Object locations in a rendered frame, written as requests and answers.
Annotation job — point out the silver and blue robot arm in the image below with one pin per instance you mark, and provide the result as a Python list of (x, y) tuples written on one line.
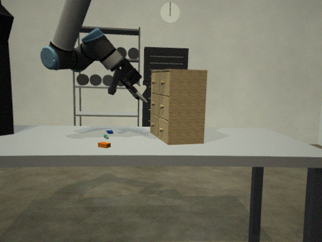
[(60, 54)]

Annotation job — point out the light wooden chest of drawers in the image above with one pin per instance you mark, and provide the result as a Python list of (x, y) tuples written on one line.
[(187, 98)]

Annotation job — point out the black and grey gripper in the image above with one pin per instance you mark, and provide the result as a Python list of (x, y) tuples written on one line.
[(129, 77)]

